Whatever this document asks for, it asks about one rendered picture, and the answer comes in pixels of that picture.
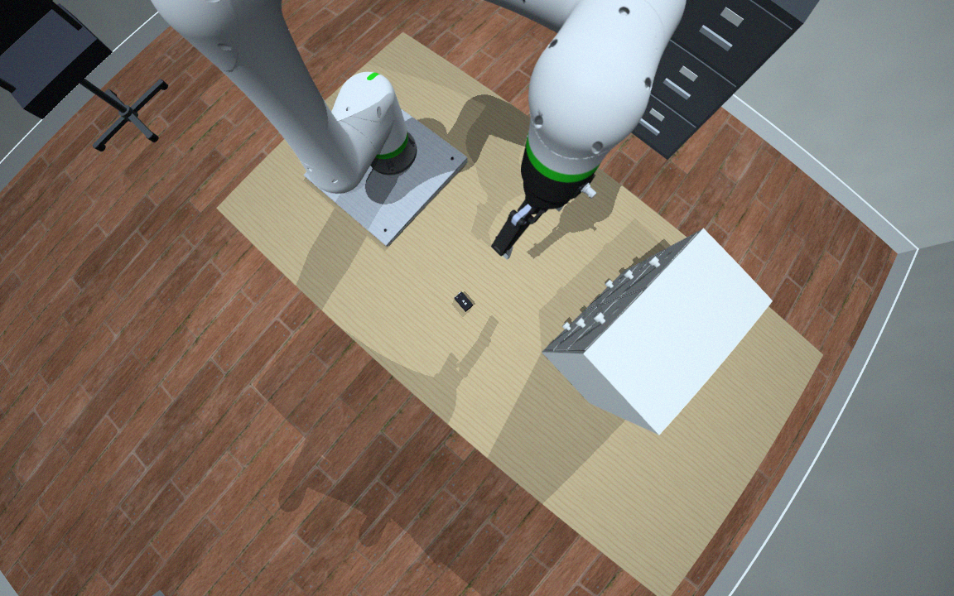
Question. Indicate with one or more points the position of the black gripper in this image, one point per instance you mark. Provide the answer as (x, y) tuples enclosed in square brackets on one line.
[(509, 234)]

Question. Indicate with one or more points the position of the white chest of drawers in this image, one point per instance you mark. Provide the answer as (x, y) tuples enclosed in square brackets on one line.
[(654, 358)]

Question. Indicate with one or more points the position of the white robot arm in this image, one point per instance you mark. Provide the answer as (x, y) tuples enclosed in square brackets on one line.
[(590, 85)]

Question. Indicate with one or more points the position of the grey drawer front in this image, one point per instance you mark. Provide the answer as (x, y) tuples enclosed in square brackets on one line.
[(610, 288), (629, 281), (568, 329), (585, 324), (658, 265), (605, 320)]

